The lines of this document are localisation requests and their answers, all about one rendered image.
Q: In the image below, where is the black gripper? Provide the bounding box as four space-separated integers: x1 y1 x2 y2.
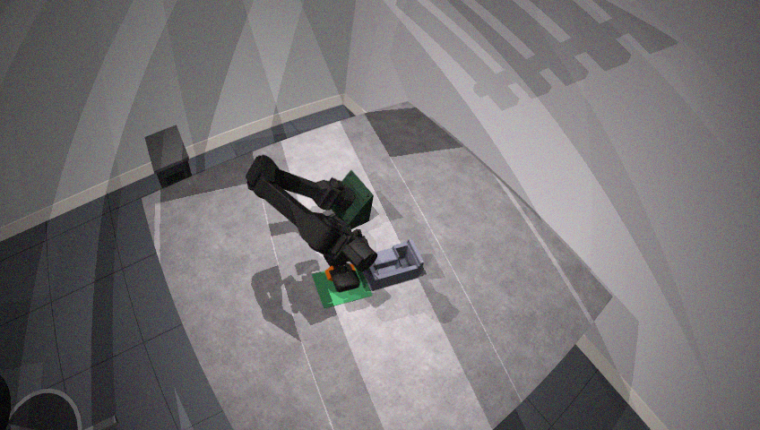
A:
323 254 360 292

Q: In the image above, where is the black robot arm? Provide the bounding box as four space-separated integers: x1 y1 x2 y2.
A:
246 155 377 272

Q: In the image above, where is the orange l-shaped part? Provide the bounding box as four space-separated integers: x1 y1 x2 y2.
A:
325 264 355 281

